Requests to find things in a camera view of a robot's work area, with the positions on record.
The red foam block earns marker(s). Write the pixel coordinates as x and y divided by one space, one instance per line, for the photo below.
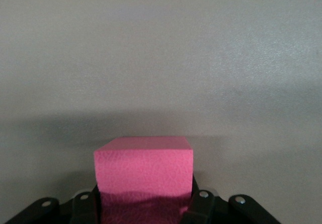
143 168

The paper table cover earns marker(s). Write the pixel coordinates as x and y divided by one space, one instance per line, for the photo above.
161 58

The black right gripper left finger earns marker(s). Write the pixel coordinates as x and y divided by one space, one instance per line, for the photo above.
84 207

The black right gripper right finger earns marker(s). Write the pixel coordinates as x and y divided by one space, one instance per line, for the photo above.
201 206

